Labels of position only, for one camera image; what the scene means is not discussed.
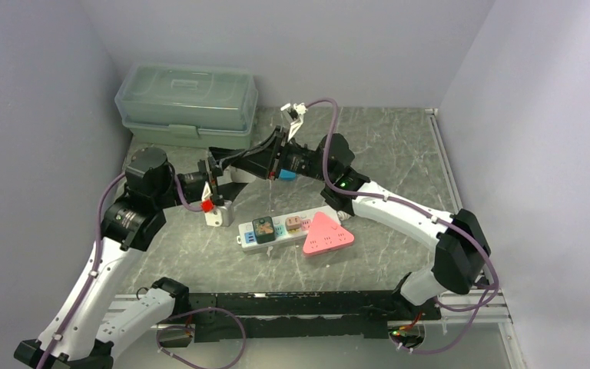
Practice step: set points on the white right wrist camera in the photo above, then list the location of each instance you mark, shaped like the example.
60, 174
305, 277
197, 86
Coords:
294, 113

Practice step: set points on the small pink charger plug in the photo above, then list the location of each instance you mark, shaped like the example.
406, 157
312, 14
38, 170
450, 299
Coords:
293, 223

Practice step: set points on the dark green cube socket adapter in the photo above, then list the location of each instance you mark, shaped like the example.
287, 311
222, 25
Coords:
263, 229

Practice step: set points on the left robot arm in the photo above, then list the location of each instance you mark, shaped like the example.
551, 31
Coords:
80, 336

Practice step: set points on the white plug adapter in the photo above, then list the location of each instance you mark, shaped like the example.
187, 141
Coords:
241, 176

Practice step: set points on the blue plug adapter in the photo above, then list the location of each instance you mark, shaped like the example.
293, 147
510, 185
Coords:
285, 175

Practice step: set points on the pink triangular power strip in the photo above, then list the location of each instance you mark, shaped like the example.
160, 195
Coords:
325, 235

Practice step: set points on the white multicolour power strip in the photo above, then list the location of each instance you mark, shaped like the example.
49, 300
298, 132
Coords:
246, 240

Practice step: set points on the green plastic storage box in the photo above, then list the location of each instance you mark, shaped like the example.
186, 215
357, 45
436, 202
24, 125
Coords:
188, 106

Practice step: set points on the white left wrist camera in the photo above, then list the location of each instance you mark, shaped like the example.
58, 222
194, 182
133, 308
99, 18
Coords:
216, 215

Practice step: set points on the aluminium frame rail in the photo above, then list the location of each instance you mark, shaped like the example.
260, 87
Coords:
79, 337

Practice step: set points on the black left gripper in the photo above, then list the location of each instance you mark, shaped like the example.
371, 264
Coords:
228, 190

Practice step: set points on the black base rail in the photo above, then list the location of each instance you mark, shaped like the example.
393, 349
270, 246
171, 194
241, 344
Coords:
222, 316

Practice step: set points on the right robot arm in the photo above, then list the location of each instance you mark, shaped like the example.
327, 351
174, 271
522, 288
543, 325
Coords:
457, 242

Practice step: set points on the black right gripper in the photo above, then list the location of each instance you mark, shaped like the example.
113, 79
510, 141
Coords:
263, 158

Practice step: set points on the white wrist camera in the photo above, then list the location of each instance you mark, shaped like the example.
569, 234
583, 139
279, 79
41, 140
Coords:
216, 215
294, 113

